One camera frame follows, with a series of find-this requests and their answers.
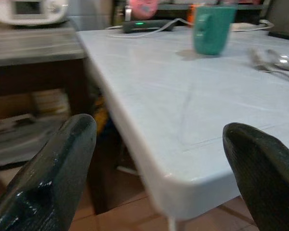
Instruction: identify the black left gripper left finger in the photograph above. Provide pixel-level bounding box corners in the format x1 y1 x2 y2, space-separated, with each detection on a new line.
0 114 98 231

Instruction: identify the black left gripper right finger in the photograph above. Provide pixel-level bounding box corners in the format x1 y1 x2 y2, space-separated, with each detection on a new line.
222 122 289 231

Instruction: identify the stack of books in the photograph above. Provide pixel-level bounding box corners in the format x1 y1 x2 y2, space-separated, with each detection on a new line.
31 89 72 116

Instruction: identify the yellow object under table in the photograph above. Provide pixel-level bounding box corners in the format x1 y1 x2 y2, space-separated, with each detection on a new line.
94 96 109 135

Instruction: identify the white plastic folding table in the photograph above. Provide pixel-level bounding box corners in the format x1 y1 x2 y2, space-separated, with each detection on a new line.
76 23 289 221

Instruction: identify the silver metal spoon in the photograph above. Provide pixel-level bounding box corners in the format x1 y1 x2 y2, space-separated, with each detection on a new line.
266 49 289 72

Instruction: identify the dark wooden shelf unit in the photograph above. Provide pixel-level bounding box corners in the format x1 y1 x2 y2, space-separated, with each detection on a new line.
0 20 104 215

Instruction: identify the teal ceramic mug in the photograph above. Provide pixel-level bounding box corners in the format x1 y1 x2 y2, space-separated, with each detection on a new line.
192 6 237 56

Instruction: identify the white kitchen appliance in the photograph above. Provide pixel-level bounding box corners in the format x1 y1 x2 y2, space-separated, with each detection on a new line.
0 0 69 26

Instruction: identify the orange bottle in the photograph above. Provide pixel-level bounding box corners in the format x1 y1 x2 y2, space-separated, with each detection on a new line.
186 4 196 23

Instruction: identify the black device with green light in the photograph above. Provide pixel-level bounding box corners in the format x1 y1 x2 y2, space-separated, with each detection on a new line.
121 20 176 33

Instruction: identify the pink round object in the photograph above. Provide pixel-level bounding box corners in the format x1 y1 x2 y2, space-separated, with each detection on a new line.
130 0 158 20

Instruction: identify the white cable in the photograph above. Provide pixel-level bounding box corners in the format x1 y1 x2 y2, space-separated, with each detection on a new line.
105 18 196 39

